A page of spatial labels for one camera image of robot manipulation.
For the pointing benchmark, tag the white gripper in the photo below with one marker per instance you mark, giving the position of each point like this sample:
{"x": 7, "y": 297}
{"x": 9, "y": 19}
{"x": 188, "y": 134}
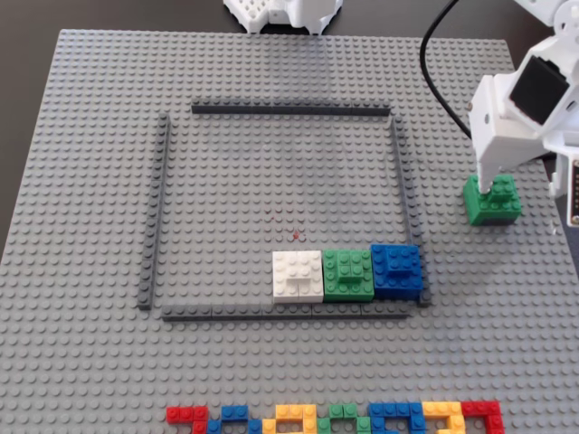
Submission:
{"x": 488, "y": 168}

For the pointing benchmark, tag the green Lego cube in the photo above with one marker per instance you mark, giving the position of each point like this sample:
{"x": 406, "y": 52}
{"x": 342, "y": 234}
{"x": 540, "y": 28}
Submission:
{"x": 497, "y": 208}
{"x": 348, "y": 271}

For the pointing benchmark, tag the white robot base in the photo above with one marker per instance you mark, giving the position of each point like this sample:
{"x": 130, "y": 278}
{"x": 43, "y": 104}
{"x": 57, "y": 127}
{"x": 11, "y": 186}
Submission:
{"x": 294, "y": 13}

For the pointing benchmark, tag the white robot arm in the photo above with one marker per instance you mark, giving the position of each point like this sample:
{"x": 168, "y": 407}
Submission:
{"x": 552, "y": 13}

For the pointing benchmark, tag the blue Lego cube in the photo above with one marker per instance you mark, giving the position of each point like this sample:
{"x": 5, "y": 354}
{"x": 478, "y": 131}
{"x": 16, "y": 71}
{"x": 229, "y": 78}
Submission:
{"x": 398, "y": 271}

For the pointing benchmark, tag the white Lego cube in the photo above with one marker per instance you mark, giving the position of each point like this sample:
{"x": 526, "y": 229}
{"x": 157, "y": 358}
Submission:
{"x": 294, "y": 271}

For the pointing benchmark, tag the dark grey brick strip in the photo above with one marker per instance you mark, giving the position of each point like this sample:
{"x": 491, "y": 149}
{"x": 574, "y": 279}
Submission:
{"x": 226, "y": 312}
{"x": 154, "y": 212}
{"x": 405, "y": 181}
{"x": 289, "y": 108}

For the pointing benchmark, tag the red Lego brick letter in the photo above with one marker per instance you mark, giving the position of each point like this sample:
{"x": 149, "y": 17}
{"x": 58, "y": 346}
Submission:
{"x": 484, "y": 408}
{"x": 181, "y": 415}

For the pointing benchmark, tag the yellow Lego brick letter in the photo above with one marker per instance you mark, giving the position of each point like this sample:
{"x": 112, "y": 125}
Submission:
{"x": 294, "y": 412}
{"x": 443, "y": 409}

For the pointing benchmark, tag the blue Lego brick letter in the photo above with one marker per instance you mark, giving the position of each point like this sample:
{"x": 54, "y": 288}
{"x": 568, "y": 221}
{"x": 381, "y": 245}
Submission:
{"x": 233, "y": 413}
{"x": 393, "y": 410}

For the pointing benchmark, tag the green Lego brick letter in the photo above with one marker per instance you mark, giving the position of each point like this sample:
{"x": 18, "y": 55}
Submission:
{"x": 341, "y": 411}

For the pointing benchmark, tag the grey Lego baseplate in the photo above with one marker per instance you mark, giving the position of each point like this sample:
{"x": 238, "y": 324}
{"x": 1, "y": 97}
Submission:
{"x": 90, "y": 181}

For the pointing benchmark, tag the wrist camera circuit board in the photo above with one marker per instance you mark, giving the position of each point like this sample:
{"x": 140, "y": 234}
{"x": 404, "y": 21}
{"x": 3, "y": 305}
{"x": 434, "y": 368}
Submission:
{"x": 575, "y": 194}

